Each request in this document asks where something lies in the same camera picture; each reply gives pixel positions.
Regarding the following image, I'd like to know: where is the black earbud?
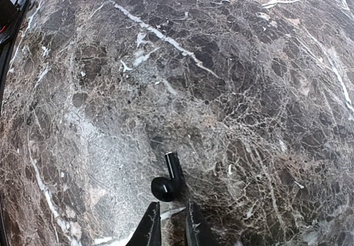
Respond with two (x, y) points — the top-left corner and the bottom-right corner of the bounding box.
(151, 152), (185, 202)

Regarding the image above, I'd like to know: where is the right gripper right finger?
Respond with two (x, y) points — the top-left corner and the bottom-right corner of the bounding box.
(185, 200), (219, 246)

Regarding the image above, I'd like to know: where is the black front rail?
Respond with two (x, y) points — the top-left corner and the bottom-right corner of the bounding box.
(0, 0), (41, 97)

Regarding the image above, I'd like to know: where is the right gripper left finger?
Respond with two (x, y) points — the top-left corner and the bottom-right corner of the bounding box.
(126, 202), (162, 246)

